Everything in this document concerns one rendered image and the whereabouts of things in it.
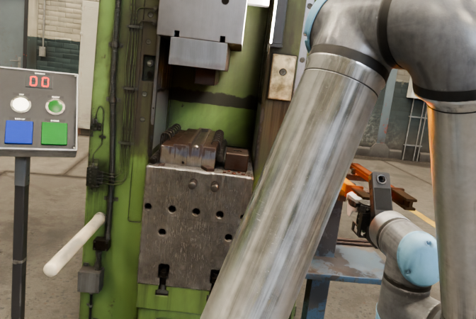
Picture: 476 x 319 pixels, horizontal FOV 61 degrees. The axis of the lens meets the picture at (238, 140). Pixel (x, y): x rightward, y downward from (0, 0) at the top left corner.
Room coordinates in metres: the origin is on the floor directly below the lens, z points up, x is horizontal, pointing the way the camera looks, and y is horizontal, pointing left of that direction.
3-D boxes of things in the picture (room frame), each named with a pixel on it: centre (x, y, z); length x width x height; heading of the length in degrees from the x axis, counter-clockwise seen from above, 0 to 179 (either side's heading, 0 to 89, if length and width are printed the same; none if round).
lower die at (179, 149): (1.65, 0.18, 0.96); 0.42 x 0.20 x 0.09; 1
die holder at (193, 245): (1.66, 0.12, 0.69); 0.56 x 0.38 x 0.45; 1
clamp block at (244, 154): (1.50, 0.00, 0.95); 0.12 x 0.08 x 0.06; 1
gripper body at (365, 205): (0.93, -0.35, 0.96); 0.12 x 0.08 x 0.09; 5
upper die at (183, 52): (1.65, 0.18, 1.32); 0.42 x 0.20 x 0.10; 1
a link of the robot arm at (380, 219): (0.85, -0.36, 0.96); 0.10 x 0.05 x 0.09; 95
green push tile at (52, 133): (1.28, 0.59, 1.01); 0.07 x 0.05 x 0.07; 116
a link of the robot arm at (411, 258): (0.77, -0.37, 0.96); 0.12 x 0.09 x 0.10; 5
